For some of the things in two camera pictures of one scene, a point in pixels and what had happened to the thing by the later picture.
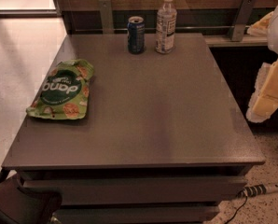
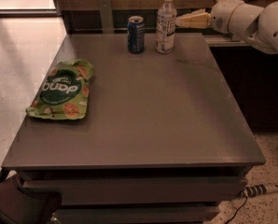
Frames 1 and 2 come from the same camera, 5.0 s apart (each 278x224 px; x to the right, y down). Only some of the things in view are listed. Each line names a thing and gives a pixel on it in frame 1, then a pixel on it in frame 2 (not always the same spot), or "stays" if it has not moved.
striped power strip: (259, 189) stays
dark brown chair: (10, 203) stays
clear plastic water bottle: (166, 24) stays
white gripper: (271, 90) -> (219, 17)
